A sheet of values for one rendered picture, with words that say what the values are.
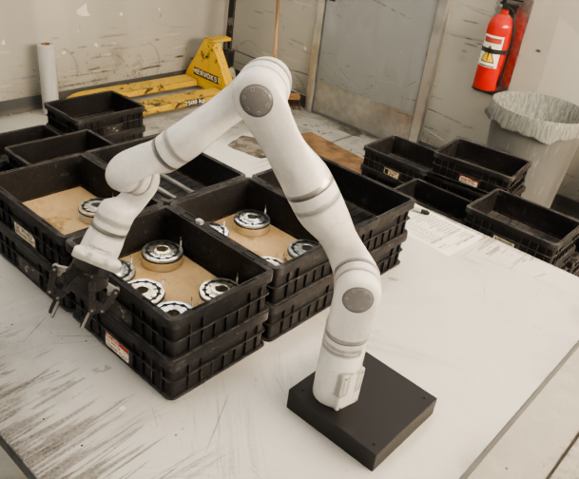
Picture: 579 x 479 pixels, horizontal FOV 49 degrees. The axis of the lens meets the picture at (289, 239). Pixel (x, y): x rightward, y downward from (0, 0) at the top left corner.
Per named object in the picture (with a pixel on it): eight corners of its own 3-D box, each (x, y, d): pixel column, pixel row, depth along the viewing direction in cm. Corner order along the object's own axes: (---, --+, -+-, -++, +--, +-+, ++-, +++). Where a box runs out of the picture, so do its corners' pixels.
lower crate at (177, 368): (267, 348, 156) (272, 309, 150) (170, 408, 136) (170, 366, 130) (165, 276, 178) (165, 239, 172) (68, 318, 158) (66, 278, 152)
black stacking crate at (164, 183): (244, 211, 192) (247, 177, 187) (166, 241, 173) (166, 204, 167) (163, 165, 214) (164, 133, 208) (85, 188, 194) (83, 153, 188)
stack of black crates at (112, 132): (114, 166, 361) (112, 89, 338) (147, 186, 344) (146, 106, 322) (49, 184, 334) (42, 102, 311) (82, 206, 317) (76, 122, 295)
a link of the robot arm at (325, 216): (333, 167, 118) (333, 190, 109) (386, 278, 129) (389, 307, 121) (288, 184, 120) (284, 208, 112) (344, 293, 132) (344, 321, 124)
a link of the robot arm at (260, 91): (268, 64, 98) (333, 199, 110) (278, 47, 106) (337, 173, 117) (218, 86, 102) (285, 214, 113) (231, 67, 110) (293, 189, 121)
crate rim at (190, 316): (276, 279, 146) (277, 271, 145) (171, 333, 126) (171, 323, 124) (166, 211, 167) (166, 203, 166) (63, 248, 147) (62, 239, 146)
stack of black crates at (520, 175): (511, 243, 333) (538, 163, 310) (481, 265, 310) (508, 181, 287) (441, 212, 356) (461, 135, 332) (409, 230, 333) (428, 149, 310)
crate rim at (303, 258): (355, 239, 166) (356, 231, 165) (276, 279, 146) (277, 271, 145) (248, 182, 187) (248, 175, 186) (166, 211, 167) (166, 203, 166)
